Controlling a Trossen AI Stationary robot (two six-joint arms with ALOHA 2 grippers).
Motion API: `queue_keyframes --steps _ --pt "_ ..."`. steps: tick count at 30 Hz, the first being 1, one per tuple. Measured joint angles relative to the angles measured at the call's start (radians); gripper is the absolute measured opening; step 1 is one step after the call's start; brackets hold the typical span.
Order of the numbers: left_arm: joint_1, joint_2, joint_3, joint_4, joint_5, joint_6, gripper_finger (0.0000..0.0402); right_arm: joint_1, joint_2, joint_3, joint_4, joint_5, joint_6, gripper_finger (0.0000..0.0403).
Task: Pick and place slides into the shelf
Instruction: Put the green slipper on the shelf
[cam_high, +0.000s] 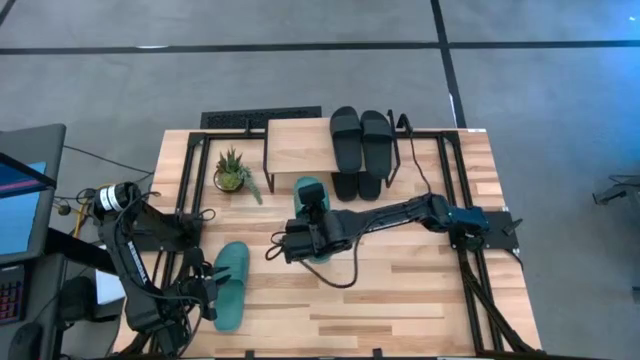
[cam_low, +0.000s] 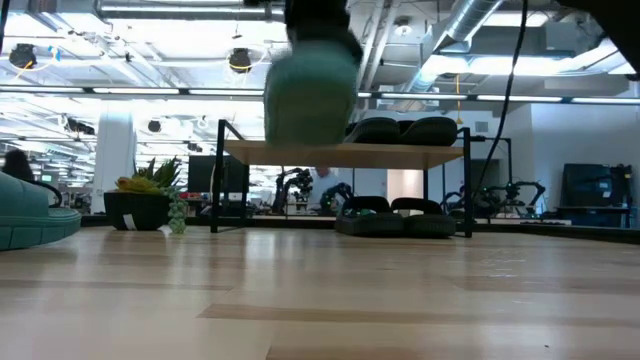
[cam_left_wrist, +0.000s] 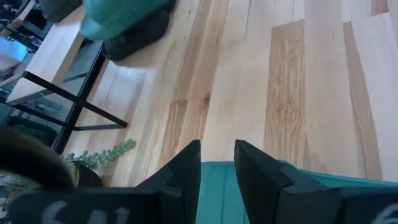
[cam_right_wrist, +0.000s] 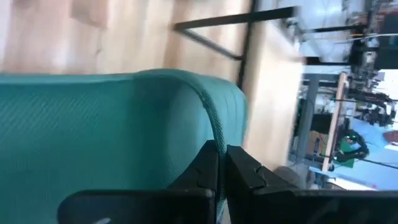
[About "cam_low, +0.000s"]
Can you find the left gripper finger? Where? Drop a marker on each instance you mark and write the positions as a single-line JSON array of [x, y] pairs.
[[340, 35], [302, 32]]

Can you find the green rubber slide sandal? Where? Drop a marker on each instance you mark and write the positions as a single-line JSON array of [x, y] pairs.
[[30, 220], [310, 100]]

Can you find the black rubber slide sandal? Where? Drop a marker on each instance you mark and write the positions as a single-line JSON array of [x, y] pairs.
[[430, 225], [375, 131], [367, 222], [430, 131]]

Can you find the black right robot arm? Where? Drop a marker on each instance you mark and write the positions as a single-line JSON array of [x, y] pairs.
[[615, 25]]

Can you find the black background robot arm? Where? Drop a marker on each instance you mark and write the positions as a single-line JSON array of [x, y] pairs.
[[295, 180], [515, 190], [340, 192]]

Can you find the wooden shelf black metal legs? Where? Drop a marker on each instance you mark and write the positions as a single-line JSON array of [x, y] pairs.
[[350, 155]]

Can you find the black round ceiling fixture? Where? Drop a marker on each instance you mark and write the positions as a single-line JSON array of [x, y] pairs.
[[22, 56], [240, 60], [154, 126]]

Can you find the white ceiling light strip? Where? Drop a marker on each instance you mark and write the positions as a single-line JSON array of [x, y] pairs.
[[520, 98], [225, 92], [42, 90], [135, 91], [425, 96], [605, 100]]

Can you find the person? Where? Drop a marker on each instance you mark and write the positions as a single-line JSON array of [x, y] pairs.
[[17, 165], [324, 187]]

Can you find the black background monitor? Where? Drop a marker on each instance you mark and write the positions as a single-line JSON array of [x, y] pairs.
[[595, 185], [202, 175]]

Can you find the white building pillar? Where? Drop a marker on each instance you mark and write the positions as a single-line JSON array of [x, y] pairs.
[[114, 165]]

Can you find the potted succulent plant black pot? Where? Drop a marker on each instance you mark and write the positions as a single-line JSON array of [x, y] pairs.
[[135, 210]]

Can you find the dark background table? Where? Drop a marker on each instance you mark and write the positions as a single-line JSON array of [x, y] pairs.
[[595, 217]]

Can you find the silver ventilation duct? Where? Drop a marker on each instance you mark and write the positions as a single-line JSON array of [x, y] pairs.
[[470, 20]]

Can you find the black aluminium table frame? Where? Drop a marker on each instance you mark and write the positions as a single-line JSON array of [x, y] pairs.
[[575, 232]]

